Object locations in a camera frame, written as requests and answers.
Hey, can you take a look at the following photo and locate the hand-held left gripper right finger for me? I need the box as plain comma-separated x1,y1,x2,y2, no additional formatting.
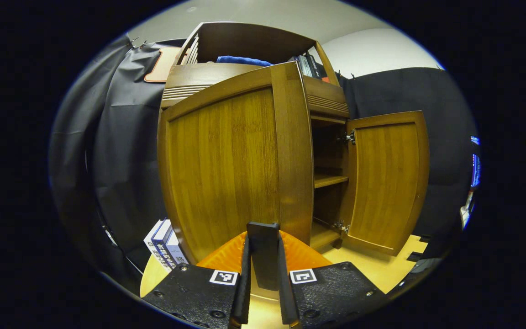
278,231,389,329

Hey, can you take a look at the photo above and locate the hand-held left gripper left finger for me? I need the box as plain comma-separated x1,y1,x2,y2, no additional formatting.
141,231,251,329

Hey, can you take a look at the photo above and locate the wooden double-door shoe cabinet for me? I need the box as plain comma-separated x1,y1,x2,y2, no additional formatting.
160,21,351,251

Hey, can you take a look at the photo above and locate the wooden inner cabinet shelf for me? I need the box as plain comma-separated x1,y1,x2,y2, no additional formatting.
314,174,349,189

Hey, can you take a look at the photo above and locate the wooden cabinet drawer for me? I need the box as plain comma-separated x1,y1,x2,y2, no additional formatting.
162,63,349,118

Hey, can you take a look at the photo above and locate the navy spine book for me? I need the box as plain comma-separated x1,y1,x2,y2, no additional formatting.
152,222,189,271

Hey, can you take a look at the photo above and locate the black backdrop cloth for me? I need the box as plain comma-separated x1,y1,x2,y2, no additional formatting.
48,37,478,293

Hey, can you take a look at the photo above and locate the blue and white object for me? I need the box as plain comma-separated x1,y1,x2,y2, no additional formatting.
459,136,481,229

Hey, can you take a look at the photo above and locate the grey book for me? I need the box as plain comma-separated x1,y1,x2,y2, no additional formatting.
297,56,314,78

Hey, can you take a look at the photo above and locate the black book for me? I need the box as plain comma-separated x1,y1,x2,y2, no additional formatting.
306,54,328,79

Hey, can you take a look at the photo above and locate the folded blue towel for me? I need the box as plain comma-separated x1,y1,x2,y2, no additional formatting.
216,56,273,67

